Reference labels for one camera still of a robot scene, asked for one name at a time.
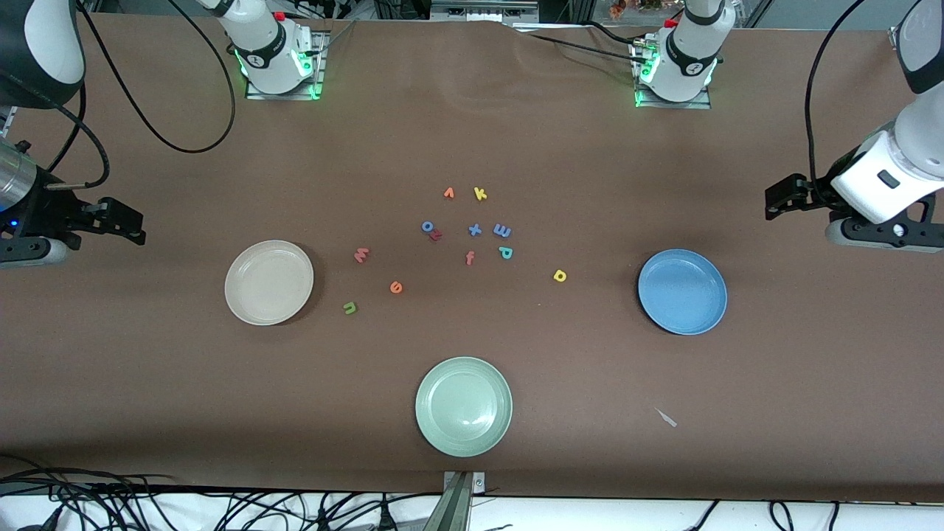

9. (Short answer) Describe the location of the blue round plate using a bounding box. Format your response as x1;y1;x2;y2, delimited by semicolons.
637;249;729;336

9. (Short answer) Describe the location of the beige round plate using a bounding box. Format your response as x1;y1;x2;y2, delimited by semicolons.
224;240;315;327

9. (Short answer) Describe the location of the small orange brown object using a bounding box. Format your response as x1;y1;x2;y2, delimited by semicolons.
609;0;668;18

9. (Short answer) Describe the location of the brown paper table cover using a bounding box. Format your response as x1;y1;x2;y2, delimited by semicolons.
0;13;944;504

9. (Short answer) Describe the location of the green round plate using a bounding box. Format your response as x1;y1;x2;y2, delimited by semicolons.
414;356;513;458

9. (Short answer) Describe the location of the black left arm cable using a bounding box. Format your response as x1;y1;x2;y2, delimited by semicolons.
804;0;870;207

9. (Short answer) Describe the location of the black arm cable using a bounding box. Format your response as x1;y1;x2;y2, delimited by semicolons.
44;0;237;191
804;0;870;207

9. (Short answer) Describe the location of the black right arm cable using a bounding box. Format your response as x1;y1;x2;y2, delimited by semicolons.
44;0;237;191

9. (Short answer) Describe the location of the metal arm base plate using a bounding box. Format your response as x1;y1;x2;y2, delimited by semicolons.
634;37;713;111
245;29;327;101

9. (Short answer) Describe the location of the black cable on table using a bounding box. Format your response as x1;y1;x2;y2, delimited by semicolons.
516;21;651;66

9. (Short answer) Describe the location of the black cable tangle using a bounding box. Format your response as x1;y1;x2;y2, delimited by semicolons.
0;454;443;531

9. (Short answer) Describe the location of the aluminium frame beam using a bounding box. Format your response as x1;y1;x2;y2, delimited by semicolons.
430;0;541;24

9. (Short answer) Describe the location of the metal mounting bracket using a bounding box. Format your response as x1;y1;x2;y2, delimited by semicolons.
423;471;487;531

